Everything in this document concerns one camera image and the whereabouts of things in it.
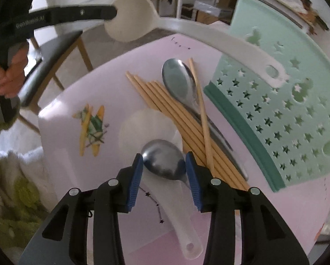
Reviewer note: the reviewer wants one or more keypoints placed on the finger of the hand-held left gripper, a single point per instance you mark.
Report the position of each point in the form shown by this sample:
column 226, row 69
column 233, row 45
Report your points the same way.
column 93, row 12

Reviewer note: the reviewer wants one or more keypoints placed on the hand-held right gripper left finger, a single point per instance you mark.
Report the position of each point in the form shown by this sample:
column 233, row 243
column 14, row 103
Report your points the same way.
column 134, row 182

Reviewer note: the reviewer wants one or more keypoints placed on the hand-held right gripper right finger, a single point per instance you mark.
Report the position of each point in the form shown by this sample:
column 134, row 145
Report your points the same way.
column 192, row 182

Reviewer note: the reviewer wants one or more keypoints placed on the translucent white rice spoon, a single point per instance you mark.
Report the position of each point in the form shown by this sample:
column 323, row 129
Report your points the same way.
column 167, row 198

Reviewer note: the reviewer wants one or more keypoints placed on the metal spoon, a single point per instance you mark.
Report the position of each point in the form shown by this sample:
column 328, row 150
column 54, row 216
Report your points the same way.
column 177, row 80
column 162, row 160

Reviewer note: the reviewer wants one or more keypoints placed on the cream white rice paddle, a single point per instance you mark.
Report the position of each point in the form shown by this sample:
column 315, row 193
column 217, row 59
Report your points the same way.
column 131, row 16

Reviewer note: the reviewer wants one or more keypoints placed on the mint green star-hole utensil holder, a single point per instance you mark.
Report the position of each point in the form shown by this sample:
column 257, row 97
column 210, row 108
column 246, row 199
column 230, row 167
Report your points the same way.
column 241, row 132

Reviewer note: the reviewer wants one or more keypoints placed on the bundle of wooden chopsticks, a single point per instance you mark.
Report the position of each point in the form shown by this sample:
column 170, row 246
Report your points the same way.
column 165, row 107

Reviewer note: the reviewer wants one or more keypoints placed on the person's left hand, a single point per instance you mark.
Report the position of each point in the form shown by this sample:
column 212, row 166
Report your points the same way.
column 7, row 77

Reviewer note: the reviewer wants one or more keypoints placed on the wooden chair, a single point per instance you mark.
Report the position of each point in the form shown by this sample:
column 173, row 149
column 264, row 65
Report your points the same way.
column 51, row 60

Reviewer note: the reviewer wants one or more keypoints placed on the pink printed tablecloth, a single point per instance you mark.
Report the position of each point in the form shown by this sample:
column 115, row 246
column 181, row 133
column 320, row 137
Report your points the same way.
column 71, row 143

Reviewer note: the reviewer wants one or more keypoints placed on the clear plastic box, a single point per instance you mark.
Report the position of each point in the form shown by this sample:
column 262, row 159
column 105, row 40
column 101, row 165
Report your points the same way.
column 211, row 5

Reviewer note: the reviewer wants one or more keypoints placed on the green white fluffy cloth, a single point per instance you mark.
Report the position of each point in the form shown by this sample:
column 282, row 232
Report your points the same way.
column 13, row 198

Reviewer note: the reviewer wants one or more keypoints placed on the brown paper clutter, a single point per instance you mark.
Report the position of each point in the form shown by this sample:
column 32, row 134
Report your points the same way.
column 311, row 13

